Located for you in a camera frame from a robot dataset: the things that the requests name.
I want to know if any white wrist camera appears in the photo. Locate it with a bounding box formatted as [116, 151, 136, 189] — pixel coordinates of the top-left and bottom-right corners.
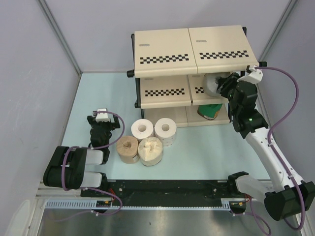
[93, 108, 110, 122]
[237, 65, 263, 85]

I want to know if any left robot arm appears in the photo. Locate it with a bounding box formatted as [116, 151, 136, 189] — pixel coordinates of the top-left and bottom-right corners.
[43, 111, 125, 197]

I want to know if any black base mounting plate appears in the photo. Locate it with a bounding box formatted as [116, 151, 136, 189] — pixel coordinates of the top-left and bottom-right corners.
[100, 180, 246, 198]

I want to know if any beige three-tier shelf rack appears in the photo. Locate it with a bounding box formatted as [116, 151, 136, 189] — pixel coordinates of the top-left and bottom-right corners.
[127, 25, 267, 127]

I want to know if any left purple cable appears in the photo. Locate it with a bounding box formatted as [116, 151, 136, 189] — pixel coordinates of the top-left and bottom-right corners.
[58, 111, 125, 219]

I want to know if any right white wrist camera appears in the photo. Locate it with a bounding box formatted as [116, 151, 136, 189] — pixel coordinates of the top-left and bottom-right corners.
[237, 65, 263, 85]

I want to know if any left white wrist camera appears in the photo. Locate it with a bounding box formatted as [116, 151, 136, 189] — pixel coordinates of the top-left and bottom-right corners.
[93, 108, 110, 122]

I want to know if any brown wrapped paper roll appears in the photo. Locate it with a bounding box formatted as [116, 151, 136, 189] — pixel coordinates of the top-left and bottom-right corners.
[116, 136, 139, 164]

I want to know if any white pinkish paper roll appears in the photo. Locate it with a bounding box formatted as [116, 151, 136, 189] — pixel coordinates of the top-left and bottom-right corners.
[131, 119, 154, 142]

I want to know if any cream wrapped paper roll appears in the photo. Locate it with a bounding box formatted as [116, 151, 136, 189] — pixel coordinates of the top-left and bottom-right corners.
[138, 137, 163, 166]

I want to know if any slotted cable duct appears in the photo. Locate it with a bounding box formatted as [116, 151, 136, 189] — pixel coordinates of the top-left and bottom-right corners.
[45, 198, 237, 209]

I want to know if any white dotted paper roll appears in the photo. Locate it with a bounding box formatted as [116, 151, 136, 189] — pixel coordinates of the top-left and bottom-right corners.
[154, 118, 177, 147]

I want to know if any green paper towel roll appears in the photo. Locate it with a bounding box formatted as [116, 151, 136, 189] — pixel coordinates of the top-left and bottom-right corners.
[197, 104, 222, 120]

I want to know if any grey paper towel roll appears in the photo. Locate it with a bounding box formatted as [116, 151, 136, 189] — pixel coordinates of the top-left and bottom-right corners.
[202, 73, 223, 97]

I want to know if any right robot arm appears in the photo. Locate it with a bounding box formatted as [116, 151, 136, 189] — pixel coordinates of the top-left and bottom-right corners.
[216, 73, 315, 221]

